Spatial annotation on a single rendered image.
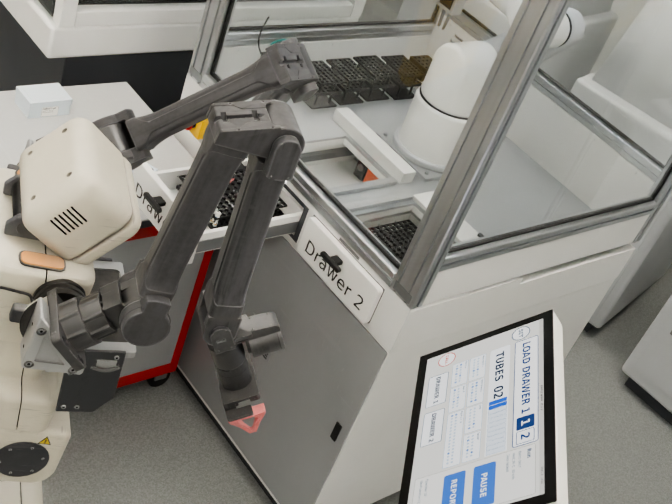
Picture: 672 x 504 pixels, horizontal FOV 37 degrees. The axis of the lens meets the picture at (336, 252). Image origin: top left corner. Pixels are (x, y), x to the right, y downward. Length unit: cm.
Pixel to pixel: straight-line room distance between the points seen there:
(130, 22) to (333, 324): 118
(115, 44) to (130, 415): 113
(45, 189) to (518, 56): 94
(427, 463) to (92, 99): 161
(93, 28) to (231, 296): 164
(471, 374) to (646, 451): 195
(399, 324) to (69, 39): 135
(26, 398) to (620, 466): 241
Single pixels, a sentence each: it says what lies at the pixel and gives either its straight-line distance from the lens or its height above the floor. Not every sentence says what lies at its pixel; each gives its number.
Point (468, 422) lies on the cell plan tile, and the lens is 195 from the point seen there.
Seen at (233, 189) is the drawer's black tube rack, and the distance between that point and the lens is 258.
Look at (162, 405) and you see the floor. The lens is 322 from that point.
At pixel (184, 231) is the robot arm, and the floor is 142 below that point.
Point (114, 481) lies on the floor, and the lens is 300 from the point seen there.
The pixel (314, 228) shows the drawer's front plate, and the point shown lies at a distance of 252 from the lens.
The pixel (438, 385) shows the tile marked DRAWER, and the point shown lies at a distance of 209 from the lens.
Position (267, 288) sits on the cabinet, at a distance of 275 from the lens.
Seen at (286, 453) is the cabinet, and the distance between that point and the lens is 287.
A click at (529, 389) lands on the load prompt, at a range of 194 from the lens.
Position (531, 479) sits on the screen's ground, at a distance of 177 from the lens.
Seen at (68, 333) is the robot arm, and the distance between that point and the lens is 163.
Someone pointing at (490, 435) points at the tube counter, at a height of 110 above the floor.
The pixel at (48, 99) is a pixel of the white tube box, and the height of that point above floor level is 81.
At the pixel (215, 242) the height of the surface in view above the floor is 86.
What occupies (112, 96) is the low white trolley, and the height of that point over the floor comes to 76.
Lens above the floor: 233
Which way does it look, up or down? 35 degrees down
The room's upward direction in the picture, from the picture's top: 22 degrees clockwise
